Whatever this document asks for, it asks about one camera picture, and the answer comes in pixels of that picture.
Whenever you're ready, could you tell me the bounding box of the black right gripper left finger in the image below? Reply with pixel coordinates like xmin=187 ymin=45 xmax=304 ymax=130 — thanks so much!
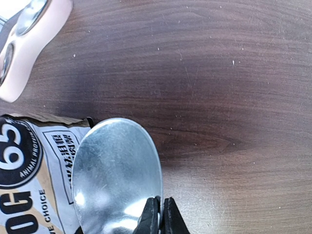
xmin=134 ymin=196 xmax=160 ymax=234

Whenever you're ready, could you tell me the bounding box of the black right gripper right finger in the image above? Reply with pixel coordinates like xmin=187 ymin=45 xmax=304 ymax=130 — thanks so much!
xmin=163 ymin=197 xmax=190 ymax=234

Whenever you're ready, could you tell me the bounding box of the metal food scoop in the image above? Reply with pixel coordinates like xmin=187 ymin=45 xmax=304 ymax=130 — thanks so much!
xmin=72 ymin=118 xmax=163 ymax=234

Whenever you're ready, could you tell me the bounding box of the pet food bag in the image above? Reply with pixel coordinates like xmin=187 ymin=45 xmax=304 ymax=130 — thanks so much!
xmin=0 ymin=114 xmax=94 ymax=234

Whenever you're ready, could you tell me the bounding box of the pink double pet feeder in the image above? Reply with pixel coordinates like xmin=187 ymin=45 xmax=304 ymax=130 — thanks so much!
xmin=0 ymin=0 xmax=73 ymax=103

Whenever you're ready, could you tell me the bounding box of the front steel feeder bowl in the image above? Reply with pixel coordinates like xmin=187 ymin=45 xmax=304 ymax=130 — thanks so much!
xmin=0 ymin=43 xmax=14 ymax=85

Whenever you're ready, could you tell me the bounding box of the steel feeder bowl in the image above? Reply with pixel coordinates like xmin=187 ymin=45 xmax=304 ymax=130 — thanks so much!
xmin=15 ymin=0 xmax=50 ymax=36
xmin=0 ymin=43 xmax=14 ymax=85

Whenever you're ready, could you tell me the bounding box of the rear steel feeder bowl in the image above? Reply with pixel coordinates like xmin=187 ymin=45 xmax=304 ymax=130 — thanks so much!
xmin=15 ymin=0 xmax=50 ymax=36

